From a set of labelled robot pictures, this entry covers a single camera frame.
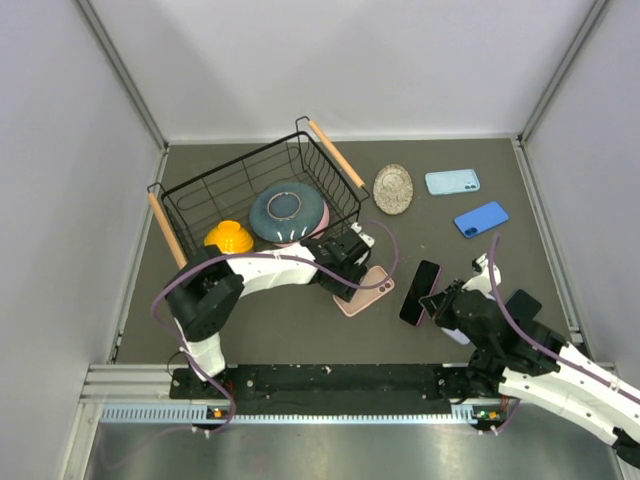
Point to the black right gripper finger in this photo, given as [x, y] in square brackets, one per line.
[439, 299]
[433, 311]

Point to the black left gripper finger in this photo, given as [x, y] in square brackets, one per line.
[342, 291]
[357, 271]

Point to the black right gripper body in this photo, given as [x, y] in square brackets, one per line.
[449, 318]

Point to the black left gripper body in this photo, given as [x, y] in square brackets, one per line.
[344, 269]

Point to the black smartphone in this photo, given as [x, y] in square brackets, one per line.
[423, 284]

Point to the pink phone case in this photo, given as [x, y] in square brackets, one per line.
[375, 284]

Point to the light blue phone case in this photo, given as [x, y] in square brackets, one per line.
[452, 182]

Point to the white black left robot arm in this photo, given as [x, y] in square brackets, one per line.
[206, 290]

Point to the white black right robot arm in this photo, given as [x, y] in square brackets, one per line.
[526, 360]

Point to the lilac phone case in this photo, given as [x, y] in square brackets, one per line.
[457, 336]

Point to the pink plate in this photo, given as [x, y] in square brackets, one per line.
[316, 233]

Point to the dark green smartphone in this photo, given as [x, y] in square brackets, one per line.
[522, 306]

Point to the blue glazed ceramic plate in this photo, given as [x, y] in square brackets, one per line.
[285, 208]

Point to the speckled oval dish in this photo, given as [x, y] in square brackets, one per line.
[393, 189]

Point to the yellow ribbed bowl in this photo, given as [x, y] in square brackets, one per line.
[230, 237]

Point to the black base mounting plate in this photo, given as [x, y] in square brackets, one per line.
[359, 389]

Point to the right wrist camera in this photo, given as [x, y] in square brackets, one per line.
[481, 280]

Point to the aluminium slotted rail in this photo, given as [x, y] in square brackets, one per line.
[206, 415]

